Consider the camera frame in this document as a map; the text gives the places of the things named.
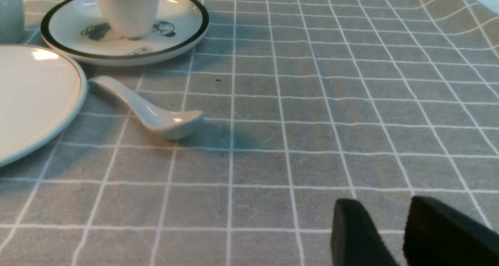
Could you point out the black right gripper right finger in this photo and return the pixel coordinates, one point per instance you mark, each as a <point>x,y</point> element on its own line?
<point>436,234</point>

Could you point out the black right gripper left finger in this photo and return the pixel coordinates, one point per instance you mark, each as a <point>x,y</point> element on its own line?
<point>355,240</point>

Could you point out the plain white ceramic spoon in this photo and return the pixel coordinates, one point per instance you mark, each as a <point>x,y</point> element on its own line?
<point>163,123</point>

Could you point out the white handleless tea cup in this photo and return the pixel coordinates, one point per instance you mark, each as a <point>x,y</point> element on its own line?
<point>12,21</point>

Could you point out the grey checked tablecloth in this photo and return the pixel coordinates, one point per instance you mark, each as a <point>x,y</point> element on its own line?
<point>305,102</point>

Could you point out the small black-rimmed white cup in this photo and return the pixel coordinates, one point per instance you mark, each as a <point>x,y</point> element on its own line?
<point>133,19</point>

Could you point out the large white plate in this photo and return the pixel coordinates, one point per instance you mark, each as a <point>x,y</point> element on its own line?
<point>41,93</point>

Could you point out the black-rimmed cartoon plate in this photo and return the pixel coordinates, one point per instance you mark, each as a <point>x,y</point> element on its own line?
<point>78,29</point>

